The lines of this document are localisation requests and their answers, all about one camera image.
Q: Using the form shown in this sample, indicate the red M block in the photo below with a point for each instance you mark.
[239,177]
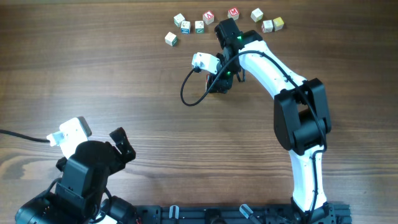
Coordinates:
[233,13]

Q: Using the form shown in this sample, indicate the green edge far block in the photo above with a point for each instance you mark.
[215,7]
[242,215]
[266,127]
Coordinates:
[178,19]

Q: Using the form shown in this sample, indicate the green corner white block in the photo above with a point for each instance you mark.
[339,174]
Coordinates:
[171,39]

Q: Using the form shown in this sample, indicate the yellow top block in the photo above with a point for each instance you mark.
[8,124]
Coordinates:
[278,23]

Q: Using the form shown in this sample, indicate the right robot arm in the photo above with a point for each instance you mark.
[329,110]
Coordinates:
[301,113]

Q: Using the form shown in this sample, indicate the red Y block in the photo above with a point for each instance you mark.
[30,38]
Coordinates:
[267,26]

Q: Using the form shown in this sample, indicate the blue Z block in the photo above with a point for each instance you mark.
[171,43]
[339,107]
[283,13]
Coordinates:
[185,27]

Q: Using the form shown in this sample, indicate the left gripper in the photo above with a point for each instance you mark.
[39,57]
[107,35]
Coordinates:
[127,154]

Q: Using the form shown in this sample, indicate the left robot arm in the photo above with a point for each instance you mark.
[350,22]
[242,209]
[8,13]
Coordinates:
[81,195]

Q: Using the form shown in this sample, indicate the plain white block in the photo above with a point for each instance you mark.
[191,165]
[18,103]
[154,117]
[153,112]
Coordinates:
[257,15]

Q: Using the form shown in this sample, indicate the red I block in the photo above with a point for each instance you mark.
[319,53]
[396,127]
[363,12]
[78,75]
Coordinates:
[207,82]

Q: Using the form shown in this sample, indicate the red A block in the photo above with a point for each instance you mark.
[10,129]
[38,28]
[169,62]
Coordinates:
[208,17]

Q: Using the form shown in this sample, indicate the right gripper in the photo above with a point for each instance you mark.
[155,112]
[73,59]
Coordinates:
[224,85]

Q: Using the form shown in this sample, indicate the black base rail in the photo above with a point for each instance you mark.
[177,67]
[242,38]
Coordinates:
[276,213]

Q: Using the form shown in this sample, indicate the green N block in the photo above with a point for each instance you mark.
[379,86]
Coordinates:
[199,27]

